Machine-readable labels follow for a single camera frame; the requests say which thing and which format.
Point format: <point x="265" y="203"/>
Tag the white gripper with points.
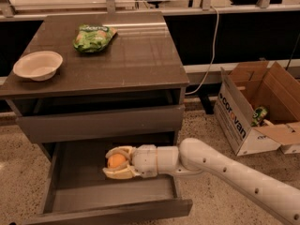
<point x="144" y="160"/>

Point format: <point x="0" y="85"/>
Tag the orange fruit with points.
<point x="116" y="160"/>

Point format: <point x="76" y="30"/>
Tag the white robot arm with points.
<point x="192" y="157"/>

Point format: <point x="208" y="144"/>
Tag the open grey lower drawer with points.
<point x="77" y="192"/>

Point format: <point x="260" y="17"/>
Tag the dark grey drawer cabinet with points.
<point x="139" y="68"/>

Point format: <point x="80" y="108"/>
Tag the closed grey upper drawer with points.
<point x="105" y="124"/>

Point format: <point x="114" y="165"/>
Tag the green chip bag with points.
<point x="93" y="38"/>

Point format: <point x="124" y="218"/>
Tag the white bowl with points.
<point x="38" y="66"/>

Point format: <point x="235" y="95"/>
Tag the white corovan cardboard box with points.
<point x="254" y="84"/>

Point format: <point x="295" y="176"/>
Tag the green can in box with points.
<point x="258" y="115"/>

